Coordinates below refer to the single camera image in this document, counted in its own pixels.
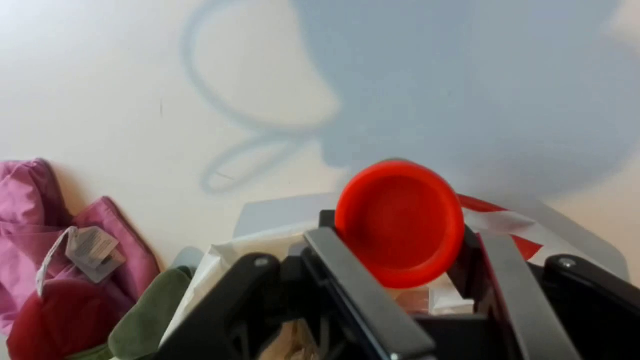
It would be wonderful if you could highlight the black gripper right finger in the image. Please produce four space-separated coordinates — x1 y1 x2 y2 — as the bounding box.
466 218 640 360

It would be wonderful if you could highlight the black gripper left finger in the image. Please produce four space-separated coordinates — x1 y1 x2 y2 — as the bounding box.
156 209 438 360

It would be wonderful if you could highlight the yellow container red cap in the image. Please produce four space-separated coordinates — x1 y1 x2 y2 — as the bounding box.
334 159 475 316

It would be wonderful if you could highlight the pink t-shirt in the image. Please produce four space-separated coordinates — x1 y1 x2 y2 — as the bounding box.
0 159 164 336

